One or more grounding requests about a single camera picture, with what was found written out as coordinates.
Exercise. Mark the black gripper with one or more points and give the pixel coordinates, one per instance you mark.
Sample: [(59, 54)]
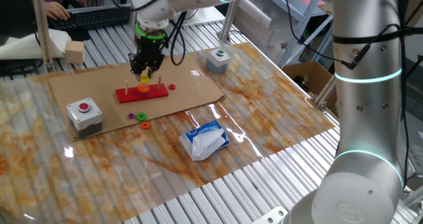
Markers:
[(148, 53)]

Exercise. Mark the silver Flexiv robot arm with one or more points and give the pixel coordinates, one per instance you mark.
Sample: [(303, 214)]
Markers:
[(363, 118)]

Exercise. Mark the red Hanoi base with pegs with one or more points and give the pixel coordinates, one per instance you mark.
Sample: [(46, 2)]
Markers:
[(129, 96)]

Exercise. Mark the large wooden block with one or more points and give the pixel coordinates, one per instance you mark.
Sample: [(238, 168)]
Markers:
[(75, 52)]

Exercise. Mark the person bare hand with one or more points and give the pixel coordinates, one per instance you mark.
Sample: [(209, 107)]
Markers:
[(57, 11)]

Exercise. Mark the brown cardboard sheet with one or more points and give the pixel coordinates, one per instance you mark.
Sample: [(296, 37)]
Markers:
[(185, 88)]

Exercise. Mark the grey box green button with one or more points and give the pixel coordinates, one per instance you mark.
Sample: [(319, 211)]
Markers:
[(216, 64)]

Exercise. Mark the black computer keyboard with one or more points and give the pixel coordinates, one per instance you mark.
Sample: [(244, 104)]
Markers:
[(92, 17)]

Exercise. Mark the grey box red button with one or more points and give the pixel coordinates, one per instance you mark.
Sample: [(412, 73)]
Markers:
[(82, 121)]

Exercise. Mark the blue white tissue pack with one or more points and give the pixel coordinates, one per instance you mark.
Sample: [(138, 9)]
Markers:
[(205, 141)]

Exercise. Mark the marble pattern plastic mat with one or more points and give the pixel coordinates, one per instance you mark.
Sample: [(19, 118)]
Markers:
[(99, 177)]

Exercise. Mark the white cloth sheet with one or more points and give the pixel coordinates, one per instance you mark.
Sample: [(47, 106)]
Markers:
[(26, 47)]

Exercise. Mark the brown cardboard box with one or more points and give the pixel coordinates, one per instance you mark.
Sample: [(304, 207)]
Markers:
[(310, 70)]

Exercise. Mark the grey metal shelf rack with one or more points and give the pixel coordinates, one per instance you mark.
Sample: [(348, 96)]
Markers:
[(307, 16)]

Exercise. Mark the aluminium frame post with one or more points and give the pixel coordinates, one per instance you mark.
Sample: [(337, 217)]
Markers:
[(228, 22), (327, 88), (41, 25)]

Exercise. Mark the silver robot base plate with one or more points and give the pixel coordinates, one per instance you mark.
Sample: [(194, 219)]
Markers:
[(271, 217)]

